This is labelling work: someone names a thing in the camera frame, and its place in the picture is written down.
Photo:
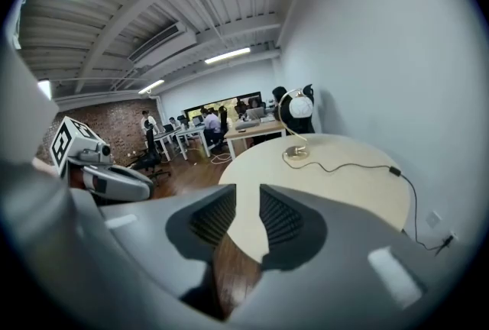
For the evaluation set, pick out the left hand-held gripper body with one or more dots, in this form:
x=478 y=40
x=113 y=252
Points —
x=63 y=141

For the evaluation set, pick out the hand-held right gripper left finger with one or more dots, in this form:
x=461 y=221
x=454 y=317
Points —
x=149 y=225

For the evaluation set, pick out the white laptop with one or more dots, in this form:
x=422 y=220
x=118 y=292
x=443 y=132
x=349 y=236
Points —
x=255 y=114

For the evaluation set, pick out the ceiling tube light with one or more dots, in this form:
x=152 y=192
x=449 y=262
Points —
x=45 y=88
x=151 y=86
x=227 y=55

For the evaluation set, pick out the person's left forearm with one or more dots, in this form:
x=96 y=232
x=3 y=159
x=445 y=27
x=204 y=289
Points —
x=42 y=166

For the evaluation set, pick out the white office desk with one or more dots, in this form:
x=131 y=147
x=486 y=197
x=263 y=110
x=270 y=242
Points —
x=164 y=134
x=195 y=131

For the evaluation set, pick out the wooden office desk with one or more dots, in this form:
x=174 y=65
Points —
x=252 y=128

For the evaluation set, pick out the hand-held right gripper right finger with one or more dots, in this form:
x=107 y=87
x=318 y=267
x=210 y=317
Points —
x=344 y=244

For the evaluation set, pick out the ceiling air conditioner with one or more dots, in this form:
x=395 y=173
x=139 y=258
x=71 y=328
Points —
x=160 y=42

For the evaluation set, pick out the gray laptop sleeve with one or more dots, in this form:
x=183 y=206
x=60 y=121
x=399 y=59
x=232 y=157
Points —
x=246 y=125

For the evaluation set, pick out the black swivel office chair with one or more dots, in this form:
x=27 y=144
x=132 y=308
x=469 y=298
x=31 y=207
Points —
x=151 y=147

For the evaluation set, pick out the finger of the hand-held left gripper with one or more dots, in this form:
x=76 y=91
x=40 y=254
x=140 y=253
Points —
x=122 y=185

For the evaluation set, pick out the wide window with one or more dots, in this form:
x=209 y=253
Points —
x=229 y=101

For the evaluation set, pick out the white wall socket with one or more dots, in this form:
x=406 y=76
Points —
x=453 y=235
x=433 y=219

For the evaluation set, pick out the black headrest office chair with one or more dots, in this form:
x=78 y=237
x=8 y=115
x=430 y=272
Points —
x=309 y=89

